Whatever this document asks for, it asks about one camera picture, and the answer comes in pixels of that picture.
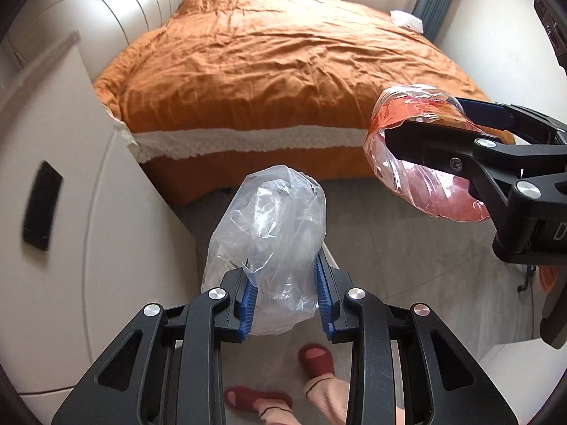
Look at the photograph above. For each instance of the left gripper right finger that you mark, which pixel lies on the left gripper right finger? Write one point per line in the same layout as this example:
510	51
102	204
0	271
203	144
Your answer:
442	382

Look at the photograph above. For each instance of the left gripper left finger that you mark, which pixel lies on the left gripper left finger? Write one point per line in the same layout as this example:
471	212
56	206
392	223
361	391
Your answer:
164	366

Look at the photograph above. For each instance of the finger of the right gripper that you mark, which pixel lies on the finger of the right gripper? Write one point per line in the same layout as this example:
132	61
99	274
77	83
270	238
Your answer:
451	175
530	125

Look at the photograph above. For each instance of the clear plastic bottle orange label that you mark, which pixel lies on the clear plastic bottle orange label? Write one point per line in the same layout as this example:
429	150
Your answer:
421	103

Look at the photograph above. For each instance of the clear plastic bag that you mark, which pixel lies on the clear plastic bag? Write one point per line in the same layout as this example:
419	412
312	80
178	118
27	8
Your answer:
273	229

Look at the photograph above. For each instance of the red slipper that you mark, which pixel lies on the red slipper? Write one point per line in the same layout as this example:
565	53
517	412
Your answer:
316	360
246	400

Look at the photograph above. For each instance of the white pillow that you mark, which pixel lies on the white pillow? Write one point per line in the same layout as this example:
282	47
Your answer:
407	20

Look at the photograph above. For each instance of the white desk drawer cabinet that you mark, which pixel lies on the white desk drawer cabinet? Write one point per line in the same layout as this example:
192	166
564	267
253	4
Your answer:
86	239

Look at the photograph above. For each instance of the cream padded headboard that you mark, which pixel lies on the cream padded headboard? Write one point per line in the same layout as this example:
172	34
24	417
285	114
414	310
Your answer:
105	27

